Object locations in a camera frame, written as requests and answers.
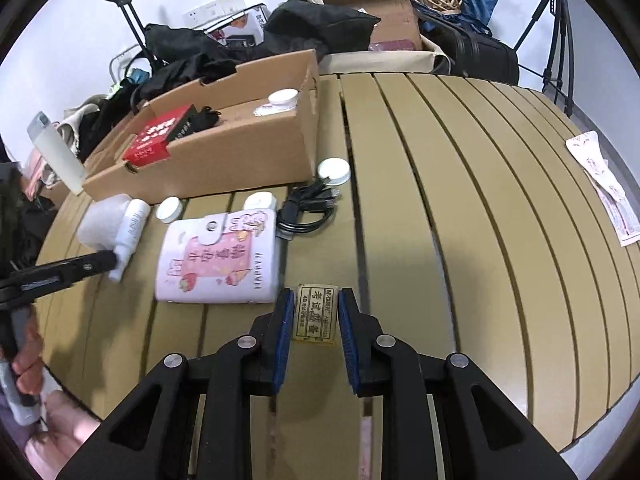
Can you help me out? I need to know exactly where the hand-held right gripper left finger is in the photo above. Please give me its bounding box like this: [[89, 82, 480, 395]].
[[55, 287, 296, 480]]

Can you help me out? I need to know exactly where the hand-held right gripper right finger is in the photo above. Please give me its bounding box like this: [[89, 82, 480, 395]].
[[337, 287, 578, 480]]

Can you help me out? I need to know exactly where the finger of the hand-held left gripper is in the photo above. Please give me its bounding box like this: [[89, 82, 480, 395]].
[[0, 250, 119, 306]]

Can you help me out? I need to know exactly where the white tube bottle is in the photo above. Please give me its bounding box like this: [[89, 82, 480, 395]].
[[108, 199, 152, 282]]

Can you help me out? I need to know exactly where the person's left hand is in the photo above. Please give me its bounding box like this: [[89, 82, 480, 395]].
[[11, 324, 102, 478]]

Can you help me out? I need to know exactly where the white fluffy cotton wad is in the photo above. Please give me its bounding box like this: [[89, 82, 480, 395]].
[[76, 196, 132, 251]]

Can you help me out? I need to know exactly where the pink white printed pouch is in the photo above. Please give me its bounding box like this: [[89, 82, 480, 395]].
[[154, 208, 279, 305]]

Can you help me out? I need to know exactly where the white bottle grey cap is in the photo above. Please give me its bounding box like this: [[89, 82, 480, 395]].
[[26, 111, 86, 196]]

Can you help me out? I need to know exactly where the small white jar cap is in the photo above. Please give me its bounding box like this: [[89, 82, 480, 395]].
[[155, 197, 183, 224]]

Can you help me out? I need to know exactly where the white rounded case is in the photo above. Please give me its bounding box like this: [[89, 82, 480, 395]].
[[243, 192, 277, 212]]

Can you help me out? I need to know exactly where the beige tote bag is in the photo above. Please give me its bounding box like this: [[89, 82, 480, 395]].
[[52, 94, 113, 161]]

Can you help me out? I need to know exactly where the red printed box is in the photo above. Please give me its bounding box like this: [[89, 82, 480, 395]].
[[122, 104, 199, 163]]

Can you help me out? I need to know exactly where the white round disc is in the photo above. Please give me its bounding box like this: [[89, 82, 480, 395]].
[[318, 158, 352, 185]]

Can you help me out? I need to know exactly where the black jacket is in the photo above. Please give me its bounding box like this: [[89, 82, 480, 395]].
[[131, 23, 261, 103]]

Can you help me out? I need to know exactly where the white round lid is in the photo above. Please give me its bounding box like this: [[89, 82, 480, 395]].
[[267, 88, 300, 109]]

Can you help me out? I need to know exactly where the pink white paper slip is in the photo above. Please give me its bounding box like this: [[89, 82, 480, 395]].
[[597, 182, 640, 248]]

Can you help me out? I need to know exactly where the printed product box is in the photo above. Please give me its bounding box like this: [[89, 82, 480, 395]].
[[205, 2, 271, 51]]

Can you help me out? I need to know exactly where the white printed packet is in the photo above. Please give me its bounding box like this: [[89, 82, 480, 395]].
[[565, 130, 627, 203]]

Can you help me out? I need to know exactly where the black padded bag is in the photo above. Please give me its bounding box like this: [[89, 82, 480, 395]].
[[264, 0, 382, 56]]

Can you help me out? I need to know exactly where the black suitcase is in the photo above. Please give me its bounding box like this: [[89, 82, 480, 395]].
[[417, 12, 521, 86]]

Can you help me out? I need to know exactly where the large cardboard box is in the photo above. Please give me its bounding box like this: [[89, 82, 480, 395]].
[[314, 0, 426, 53]]

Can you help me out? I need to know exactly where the black tripod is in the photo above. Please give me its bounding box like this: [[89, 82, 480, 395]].
[[514, 0, 576, 117]]

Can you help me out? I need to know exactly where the black coiled cable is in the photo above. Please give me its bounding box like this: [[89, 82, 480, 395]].
[[276, 182, 343, 241]]

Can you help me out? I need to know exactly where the black hair tie bundle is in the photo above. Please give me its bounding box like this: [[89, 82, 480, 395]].
[[192, 106, 221, 130]]

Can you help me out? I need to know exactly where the black trolley handle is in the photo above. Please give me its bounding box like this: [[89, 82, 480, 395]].
[[98, 0, 163, 78]]

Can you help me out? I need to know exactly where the white wall socket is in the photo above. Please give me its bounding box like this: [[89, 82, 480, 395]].
[[183, 0, 247, 26]]

